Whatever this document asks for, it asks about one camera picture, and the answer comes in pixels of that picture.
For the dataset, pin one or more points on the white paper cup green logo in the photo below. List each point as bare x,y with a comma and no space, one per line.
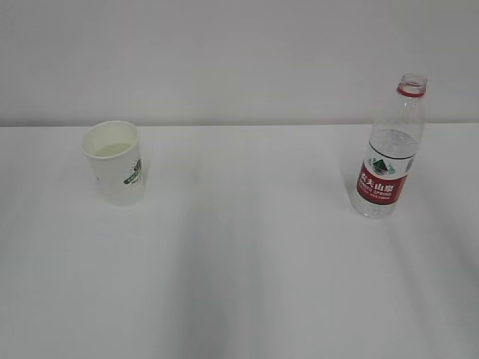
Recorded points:
112,149

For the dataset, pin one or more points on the clear water bottle red label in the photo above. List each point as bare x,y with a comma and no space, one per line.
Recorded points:
393,144

